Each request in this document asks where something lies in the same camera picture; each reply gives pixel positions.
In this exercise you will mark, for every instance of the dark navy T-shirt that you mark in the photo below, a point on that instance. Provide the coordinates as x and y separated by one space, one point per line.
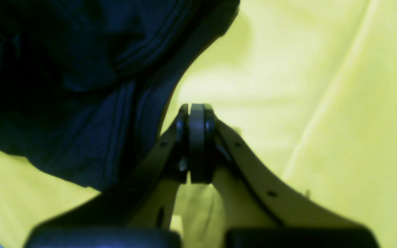
84 83

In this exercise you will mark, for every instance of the yellow table cloth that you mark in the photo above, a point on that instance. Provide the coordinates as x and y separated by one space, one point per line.
312 84

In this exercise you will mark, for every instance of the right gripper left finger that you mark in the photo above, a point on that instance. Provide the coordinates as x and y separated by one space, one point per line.
135 213

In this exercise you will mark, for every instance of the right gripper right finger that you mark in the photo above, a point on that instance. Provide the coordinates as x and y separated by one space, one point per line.
262 211

